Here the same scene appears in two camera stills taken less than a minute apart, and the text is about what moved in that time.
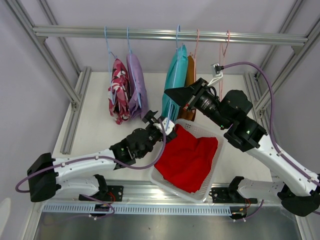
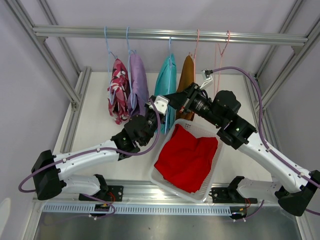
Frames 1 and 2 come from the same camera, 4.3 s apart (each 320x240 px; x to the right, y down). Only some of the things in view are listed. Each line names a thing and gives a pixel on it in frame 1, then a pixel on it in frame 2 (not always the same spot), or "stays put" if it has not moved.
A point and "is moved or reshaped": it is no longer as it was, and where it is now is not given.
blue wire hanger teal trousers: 169,112 -> 169,80
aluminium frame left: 40,43 stays put
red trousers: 186,160 stays put
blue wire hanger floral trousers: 114,56 stays put
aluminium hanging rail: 205,35 stays put
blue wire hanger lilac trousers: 132,66 -> 129,53
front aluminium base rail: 144,196 stays put
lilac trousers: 138,102 stays put
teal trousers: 176,77 is moved or reshaped
